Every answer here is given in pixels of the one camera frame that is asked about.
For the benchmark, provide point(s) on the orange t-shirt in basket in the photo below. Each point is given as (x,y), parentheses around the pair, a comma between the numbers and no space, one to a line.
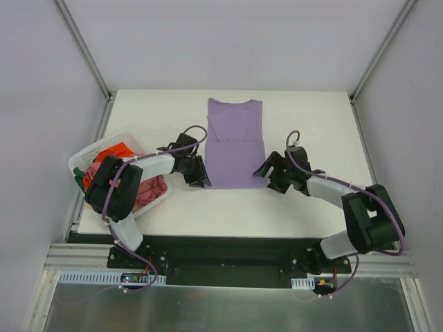
(120,150)

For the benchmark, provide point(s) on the aluminium extrusion rail left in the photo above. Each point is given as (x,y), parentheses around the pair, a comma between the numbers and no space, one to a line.
(77,256)

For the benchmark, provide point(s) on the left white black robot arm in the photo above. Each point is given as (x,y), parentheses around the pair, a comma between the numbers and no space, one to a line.
(113,190)

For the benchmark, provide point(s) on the right white slotted cable duct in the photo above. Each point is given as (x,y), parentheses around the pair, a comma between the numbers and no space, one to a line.
(307,283)

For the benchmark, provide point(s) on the aluminium extrusion rail right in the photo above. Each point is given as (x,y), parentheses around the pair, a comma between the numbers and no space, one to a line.
(377,264)

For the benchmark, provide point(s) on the green garment in basket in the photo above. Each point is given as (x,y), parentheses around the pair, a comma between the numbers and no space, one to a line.
(78,175)

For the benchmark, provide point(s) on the right aluminium frame post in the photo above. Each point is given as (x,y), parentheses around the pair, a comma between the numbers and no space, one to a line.
(399,21)

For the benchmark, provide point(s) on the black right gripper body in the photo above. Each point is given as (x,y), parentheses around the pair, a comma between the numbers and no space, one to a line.
(277,173)

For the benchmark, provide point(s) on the white slotted cable duct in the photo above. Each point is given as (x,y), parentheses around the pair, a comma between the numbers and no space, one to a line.
(307,283)
(110,278)

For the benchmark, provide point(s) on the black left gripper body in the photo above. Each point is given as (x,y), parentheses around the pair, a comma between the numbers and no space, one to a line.
(193,169)

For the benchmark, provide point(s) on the white plastic laundry basket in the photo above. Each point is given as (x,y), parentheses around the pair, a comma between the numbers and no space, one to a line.
(85,157)

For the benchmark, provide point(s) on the lavender purple t-shirt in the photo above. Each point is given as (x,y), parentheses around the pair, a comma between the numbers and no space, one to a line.
(234,148)

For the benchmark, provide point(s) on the aluminium extrusion rail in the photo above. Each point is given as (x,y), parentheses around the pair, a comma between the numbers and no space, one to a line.
(377,264)
(77,256)

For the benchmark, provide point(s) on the aluminium frame post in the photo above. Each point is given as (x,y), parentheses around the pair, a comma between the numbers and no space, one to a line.
(399,21)
(82,47)

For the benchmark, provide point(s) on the pink t-shirt in basket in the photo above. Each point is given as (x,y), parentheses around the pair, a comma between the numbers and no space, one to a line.
(148,190)

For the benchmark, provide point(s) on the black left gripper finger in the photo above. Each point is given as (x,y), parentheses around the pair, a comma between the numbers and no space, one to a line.
(194,180)
(201,170)

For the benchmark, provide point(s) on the left aluminium frame post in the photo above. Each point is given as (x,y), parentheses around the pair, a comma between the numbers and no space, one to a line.
(82,47)

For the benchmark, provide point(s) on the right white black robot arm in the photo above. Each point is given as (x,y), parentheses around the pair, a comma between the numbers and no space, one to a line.
(371,220)

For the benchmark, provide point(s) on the left white slotted cable duct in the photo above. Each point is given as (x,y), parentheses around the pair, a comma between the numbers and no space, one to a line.
(110,278)

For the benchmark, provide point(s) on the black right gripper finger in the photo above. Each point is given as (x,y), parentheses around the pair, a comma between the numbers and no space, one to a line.
(279,186)
(273,162)

